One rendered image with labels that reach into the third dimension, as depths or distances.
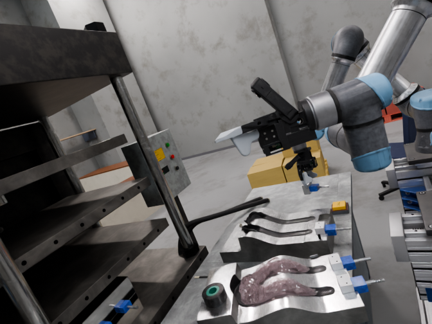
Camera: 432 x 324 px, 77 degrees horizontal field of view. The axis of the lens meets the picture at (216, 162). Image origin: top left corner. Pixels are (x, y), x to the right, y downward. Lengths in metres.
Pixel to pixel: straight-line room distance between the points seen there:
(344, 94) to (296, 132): 0.11
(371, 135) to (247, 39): 7.27
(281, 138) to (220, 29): 7.63
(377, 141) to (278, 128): 0.20
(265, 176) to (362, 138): 3.34
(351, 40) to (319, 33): 6.04
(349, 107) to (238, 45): 7.36
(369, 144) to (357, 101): 0.09
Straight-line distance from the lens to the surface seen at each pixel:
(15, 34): 1.22
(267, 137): 0.58
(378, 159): 0.64
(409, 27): 0.79
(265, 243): 1.25
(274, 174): 3.90
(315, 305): 0.98
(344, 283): 1.00
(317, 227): 1.21
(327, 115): 0.59
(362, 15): 7.26
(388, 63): 0.77
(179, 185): 1.77
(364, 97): 0.61
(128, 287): 1.36
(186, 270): 1.52
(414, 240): 0.98
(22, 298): 1.09
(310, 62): 7.36
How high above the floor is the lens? 1.53
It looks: 12 degrees down
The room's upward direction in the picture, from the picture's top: 21 degrees counter-clockwise
